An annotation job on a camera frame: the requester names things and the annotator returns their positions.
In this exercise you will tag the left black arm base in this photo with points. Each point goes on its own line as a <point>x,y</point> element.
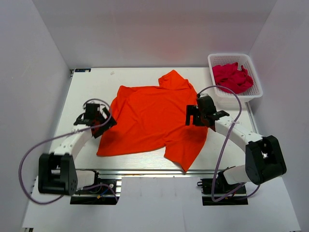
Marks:
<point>105,191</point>

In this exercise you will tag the white plastic basket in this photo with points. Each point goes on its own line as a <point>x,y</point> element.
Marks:
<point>244,60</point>

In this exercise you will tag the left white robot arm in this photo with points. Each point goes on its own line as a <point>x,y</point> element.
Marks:
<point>57,172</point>

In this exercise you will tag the orange t shirt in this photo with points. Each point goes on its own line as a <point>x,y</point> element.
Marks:
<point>153,117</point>

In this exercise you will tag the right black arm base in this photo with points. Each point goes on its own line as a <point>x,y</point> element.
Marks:
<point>220,187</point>

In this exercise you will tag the blue label sticker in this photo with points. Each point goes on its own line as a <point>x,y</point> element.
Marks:
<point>79,70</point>

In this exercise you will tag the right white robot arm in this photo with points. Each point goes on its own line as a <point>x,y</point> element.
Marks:
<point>263,155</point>

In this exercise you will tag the magenta t shirt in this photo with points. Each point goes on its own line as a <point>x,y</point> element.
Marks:
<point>231,78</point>

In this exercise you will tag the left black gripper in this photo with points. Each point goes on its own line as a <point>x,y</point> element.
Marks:
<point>98,133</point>

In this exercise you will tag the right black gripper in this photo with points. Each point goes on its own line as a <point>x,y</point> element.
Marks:
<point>192,110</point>

